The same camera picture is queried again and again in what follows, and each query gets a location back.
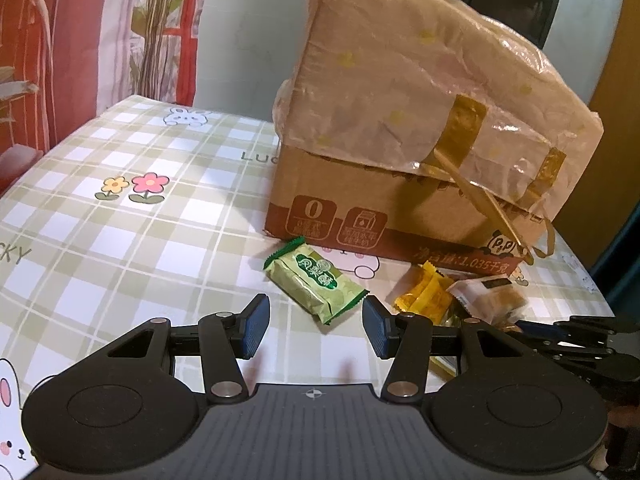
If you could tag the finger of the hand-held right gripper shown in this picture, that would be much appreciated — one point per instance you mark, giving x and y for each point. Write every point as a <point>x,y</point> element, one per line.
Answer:
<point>575,347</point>
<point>535,326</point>

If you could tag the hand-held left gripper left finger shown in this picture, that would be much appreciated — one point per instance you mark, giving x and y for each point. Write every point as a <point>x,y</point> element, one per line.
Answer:
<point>255,327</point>

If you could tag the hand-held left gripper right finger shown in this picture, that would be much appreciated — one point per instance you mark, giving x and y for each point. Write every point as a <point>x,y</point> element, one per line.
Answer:
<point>377,327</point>

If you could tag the white clear snack packet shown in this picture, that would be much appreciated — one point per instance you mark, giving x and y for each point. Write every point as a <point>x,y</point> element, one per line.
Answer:
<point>487,295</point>

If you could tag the orange yellow snack packet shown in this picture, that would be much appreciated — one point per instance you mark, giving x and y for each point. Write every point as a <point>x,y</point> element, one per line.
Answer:
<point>425,295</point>

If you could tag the light green snack packet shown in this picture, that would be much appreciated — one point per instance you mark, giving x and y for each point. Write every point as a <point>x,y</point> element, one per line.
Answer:
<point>315,280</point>

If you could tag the brown cardboard box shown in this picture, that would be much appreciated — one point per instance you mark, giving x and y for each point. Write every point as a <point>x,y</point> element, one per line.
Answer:
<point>400,210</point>

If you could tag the cardboard box with plastic liner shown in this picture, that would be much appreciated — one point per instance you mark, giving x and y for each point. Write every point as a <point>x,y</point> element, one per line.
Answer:
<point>400,60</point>

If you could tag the checked tablecloth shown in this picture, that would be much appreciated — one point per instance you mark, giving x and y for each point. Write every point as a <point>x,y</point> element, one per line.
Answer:
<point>125,260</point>

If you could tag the wooden door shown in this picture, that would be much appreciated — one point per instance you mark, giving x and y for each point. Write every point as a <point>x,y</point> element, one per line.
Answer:
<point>610,135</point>

